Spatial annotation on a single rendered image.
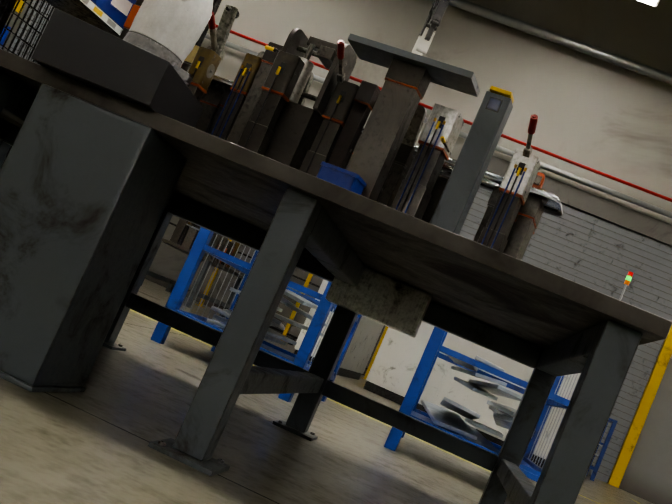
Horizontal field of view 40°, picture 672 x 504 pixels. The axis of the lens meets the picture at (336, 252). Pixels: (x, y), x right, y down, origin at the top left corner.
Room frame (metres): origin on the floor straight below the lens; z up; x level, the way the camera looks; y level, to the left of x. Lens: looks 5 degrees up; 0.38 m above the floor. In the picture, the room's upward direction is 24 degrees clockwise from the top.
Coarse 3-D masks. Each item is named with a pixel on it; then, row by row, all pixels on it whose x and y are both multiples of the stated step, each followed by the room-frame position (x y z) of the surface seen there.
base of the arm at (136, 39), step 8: (128, 32) 2.27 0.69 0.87; (128, 40) 2.25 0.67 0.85; (136, 40) 2.24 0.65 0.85; (144, 40) 2.24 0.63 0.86; (152, 40) 2.24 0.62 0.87; (144, 48) 2.23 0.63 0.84; (152, 48) 2.24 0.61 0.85; (160, 48) 2.24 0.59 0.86; (160, 56) 2.24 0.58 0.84; (168, 56) 2.26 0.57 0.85; (176, 64) 2.27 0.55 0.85; (184, 72) 2.26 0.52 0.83; (184, 80) 2.26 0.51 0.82
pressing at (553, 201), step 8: (216, 80) 2.99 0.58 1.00; (224, 80) 2.93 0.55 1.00; (224, 88) 3.06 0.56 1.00; (416, 152) 2.78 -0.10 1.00; (448, 160) 2.69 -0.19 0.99; (456, 160) 2.68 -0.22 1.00; (448, 168) 2.80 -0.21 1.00; (448, 176) 2.87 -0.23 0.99; (488, 176) 2.65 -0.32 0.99; (496, 176) 2.64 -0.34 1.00; (480, 184) 2.83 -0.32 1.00; (488, 184) 2.79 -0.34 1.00; (496, 184) 2.75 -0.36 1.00; (536, 192) 2.60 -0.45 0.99; (544, 192) 2.59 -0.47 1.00; (544, 200) 2.68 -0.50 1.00; (552, 200) 2.64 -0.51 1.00; (544, 208) 2.77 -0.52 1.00; (552, 208) 2.74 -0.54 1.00; (560, 208) 2.68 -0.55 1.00
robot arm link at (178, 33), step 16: (144, 0) 2.28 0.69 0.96; (160, 0) 2.24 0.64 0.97; (176, 0) 2.24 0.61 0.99; (192, 0) 2.25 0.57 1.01; (208, 0) 2.29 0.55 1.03; (144, 16) 2.25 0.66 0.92; (160, 16) 2.23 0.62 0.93; (176, 16) 2.24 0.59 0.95; (192, 16) 2.26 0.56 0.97; (208, 16) 2.31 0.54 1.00; (144, 32) 2.24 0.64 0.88; (160, 32) 2.24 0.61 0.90; (176, 32) 2.25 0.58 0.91; (192, 32) 2.28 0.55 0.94; (176, 48) 2.26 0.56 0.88; (192, 48) 2.33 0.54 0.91
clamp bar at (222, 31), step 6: (228, 6) 2.88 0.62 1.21; (228, 12) 2.88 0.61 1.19; (234, 12) 2.88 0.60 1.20; (222, 18) 2.89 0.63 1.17; (228, 18) 2.88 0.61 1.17; (234, 18) 2.89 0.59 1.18; (222, 24) 2.89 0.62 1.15; (228, 24) 2.88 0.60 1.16; (216, 30) 2.90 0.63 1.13; (222, 30) 2.89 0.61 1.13; (228, 30) 2.89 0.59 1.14; (216, 36) 2.90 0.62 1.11; (222, 36) 2.89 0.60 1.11; (222, 42) 2.89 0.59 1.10; (210, 48) 2.90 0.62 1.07; (222, 48) 2.90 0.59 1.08
